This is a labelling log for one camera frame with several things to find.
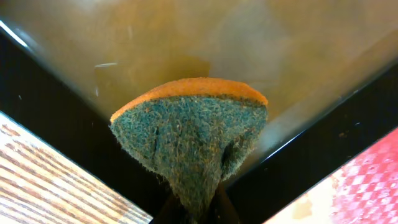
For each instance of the orange green sponge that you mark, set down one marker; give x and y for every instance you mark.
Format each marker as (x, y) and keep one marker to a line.
(194, 132)

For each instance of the black water tray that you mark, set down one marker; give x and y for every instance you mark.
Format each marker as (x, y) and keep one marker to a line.
(327, 68)

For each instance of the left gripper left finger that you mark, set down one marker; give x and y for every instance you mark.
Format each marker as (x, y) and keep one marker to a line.
(172, 212)

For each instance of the red plastic tray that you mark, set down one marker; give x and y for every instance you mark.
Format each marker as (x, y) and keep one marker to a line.
(363, 191)

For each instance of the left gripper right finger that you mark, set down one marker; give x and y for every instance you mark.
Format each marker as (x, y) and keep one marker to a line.
(222, 210)

